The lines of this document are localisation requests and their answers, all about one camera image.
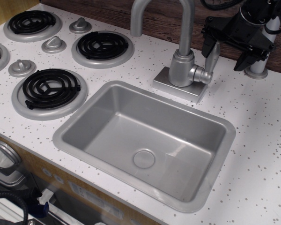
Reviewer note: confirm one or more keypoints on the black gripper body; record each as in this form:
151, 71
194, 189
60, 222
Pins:
237, 32

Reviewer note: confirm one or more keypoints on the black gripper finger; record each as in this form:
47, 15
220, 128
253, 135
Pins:
245, 60
210, 40

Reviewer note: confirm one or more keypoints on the grey faucet lever handle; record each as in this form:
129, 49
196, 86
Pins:
205, 75

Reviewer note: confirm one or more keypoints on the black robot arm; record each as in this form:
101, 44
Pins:
261, 12

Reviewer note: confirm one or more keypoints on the grey support pole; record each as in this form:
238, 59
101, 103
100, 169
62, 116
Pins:
258, 69

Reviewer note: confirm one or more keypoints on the back right stove burner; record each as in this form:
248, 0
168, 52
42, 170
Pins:
102, 49

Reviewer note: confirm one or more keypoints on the grey plastic sink basin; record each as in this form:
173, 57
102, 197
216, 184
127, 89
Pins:
164, 149

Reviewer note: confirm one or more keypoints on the grey stove knob top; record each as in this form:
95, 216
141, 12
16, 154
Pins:
80, 26

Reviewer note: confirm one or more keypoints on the grey stove knob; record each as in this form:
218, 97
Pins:
53, 45
80, 26
22, 68

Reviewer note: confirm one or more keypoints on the grey stove knob middle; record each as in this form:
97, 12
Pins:
53, 45

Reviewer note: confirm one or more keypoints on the front right stove burner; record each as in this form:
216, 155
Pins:
49, 94

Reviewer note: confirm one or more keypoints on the back left stove burner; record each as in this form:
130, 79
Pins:
32, 26

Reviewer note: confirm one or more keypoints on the grey stove knob lower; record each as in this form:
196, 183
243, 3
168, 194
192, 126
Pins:
22, 68

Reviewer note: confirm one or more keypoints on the silver oven dial knob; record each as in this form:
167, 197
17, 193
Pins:
9, 159

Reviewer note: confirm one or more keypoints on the blue clamp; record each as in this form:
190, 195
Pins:
37, 209

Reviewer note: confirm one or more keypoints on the silver oven door handle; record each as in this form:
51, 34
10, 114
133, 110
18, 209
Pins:
14, 180

